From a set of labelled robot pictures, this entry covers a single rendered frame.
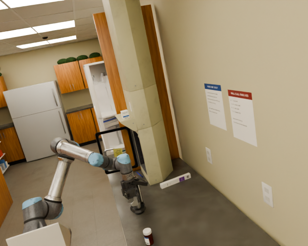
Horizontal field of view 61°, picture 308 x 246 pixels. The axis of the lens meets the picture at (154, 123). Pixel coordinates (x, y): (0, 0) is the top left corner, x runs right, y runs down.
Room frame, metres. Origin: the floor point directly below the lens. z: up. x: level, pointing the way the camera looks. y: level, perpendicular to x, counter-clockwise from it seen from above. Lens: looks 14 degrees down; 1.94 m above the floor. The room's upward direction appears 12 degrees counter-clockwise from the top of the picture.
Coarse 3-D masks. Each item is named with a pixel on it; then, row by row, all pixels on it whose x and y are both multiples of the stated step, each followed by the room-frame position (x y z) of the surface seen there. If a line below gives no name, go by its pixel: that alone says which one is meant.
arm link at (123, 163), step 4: (120, 156) 1.50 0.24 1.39; (124, 156) 1.48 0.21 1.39; (128, 156) 1.49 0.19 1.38; (116, 160) 1.51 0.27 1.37; (120, 160) 1.47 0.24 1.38; (124, 160) 1.47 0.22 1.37; (128, 160) 1.48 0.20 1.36; (116, 164) 1.49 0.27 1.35; (120, 164) 1.48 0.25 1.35; (124, 164) 1.47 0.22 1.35; (128, 164) 1.48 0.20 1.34; (116, 168) 1.49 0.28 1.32; (120, 168) 1.48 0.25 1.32; (124, 168) 1.47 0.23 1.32; (128, 168) 1.47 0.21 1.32; (124, 172) 1.47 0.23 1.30; (128, 172) 1.47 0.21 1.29
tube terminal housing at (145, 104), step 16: (128, 96) 2.02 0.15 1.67; (144, 96) 1.96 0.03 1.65; (144, 112) 1.95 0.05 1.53; (160, 112) 2.11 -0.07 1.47; (144, 128) 1.95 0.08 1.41; (160, 128) 2.07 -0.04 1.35; (144, 144) 1.94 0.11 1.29; (160, 144) 2.02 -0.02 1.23; (144, 160) 1.94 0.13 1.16; (160, 160) 1.98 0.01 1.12; (160, 176) 1.96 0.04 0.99
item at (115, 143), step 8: (104, 136) 2.22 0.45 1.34; (112, 136) 2.22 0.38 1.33; (120, 136) 2.23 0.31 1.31; (128, 136) 2.23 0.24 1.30; (104, 144) 2.22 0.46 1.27; (112, 144) 2.22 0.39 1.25; (120, 144) 2.22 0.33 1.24; (128, 144) 2.23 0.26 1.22; (112, 152) 2.22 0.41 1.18; (120, 152) 2.22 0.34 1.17; (128, 152) 2.23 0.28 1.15
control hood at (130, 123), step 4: (116, 116) 2.14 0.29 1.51; (120, 116) 2.11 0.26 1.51; (132, 116) 2.03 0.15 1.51; (120, 120) 1.96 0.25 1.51; (124, 120) 1.94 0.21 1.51; (128, 120) 1.92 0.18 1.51; (132, 120) 1.93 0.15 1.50; (124, 124) 1.91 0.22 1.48; (128, 124) 1.92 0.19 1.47; (132, 124) 1.93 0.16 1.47; (132, 128) 1.93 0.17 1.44; (136, 128) 1.93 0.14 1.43
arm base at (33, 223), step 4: (28, 220) 1.41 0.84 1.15; (32, 220) 1.40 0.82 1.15; (36, 220) 1.41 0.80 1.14; (40, 220) 1.42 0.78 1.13; (44, 220) 1.46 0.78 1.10; (24, 224) 1.41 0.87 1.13; (28, 224) 1.39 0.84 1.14; (32, 224) 1.39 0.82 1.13; (36, 224) 1.39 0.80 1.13; (40, 224) 1.40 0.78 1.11; (44, 224) 1.42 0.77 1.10; (24, 228) 1.39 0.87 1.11; (28, 228) 1.37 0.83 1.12; (32, 228) 1.36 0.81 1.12; (36, 228) 1.36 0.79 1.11; (24, 232) 1.38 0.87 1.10
